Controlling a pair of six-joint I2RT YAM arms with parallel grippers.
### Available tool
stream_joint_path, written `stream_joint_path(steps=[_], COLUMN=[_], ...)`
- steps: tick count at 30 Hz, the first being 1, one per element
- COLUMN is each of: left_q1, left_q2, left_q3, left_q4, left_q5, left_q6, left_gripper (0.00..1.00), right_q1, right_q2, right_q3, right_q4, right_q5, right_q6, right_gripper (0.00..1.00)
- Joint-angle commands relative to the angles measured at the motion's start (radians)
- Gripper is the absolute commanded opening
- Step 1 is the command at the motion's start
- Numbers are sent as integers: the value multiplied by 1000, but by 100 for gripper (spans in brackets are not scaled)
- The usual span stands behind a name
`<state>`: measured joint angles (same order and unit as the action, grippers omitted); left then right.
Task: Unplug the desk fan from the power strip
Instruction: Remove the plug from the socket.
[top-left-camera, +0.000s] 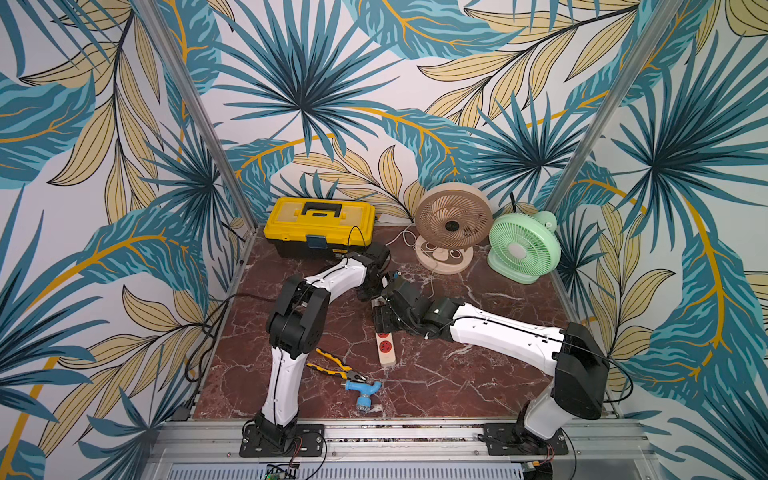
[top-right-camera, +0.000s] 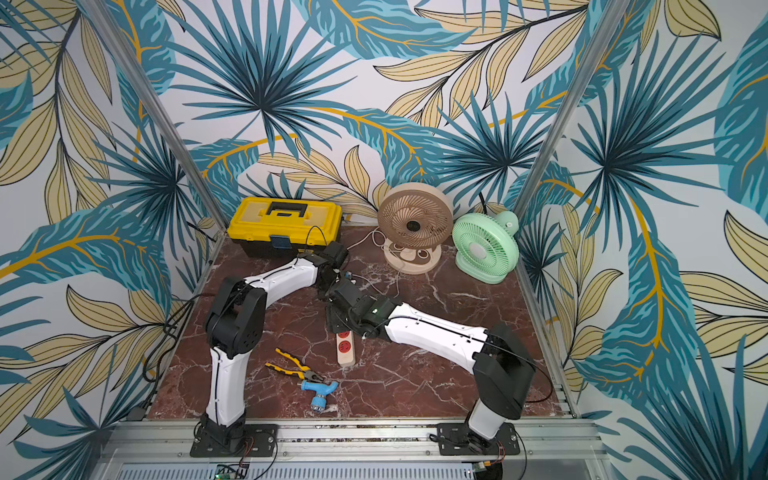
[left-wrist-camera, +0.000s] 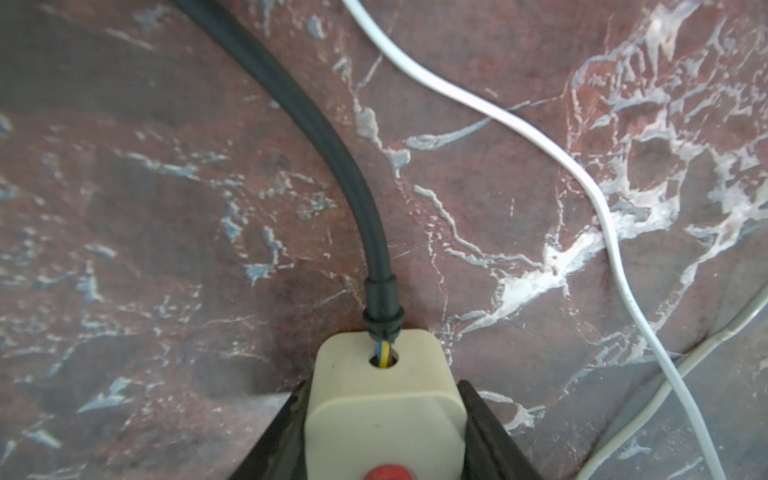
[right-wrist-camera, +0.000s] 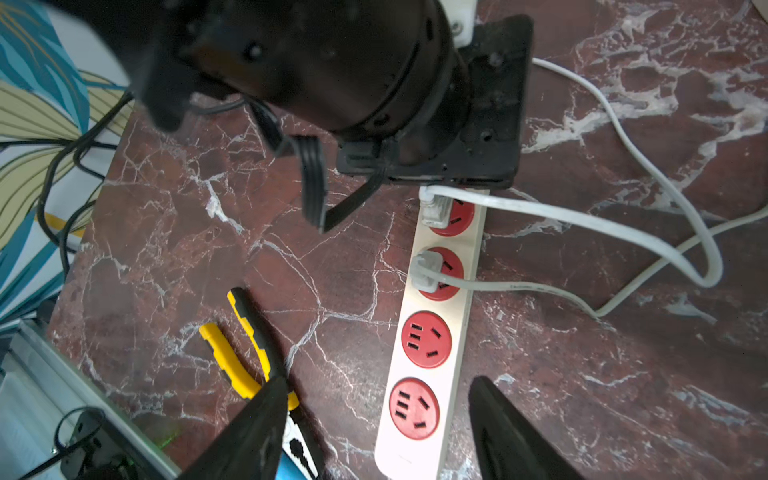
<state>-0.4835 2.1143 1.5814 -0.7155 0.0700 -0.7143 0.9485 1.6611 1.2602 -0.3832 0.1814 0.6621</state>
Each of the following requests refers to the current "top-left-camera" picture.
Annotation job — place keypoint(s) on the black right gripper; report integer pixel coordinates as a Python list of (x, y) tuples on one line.
[(390, 315)]

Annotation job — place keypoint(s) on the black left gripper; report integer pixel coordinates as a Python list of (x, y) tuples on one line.
[(363, 296)]

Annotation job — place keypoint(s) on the beige power strip red sockets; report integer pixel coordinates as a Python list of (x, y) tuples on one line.
[(385, 348)]

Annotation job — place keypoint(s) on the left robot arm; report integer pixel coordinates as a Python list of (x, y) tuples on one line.
[(296, 325)]

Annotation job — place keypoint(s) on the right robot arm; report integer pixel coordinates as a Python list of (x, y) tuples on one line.
[(570, 356)]

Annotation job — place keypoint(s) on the beige round desk fan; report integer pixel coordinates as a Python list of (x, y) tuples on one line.
[(450, 220)]

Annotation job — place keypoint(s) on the green desk fan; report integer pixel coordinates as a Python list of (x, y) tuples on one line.
[(524, 247)]

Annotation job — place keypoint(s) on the yellow black pliers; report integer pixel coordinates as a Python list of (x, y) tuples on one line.
[(341, 369)]

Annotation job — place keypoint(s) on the yellow black toolbox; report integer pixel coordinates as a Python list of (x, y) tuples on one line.
[(319, 229)]

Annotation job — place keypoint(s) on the blue plastic faucet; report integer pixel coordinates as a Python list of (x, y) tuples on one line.
[(365, 392)]

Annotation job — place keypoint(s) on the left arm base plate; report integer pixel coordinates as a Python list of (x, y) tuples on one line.
[(267, 441)]

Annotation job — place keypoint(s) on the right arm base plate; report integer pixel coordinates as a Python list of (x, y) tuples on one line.
[(507, 439)]

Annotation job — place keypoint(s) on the aluminium front rail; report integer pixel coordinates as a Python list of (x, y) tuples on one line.
[(432, 448)]

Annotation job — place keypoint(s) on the left aluminium frame post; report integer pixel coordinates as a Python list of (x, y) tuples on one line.
[(164, 42)]

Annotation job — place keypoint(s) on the aluminium frame post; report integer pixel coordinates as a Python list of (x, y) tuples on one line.
[(647, 41), (164, 42)]

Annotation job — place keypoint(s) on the right aluminium frame post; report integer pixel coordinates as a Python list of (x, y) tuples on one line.
[(647, 41)]

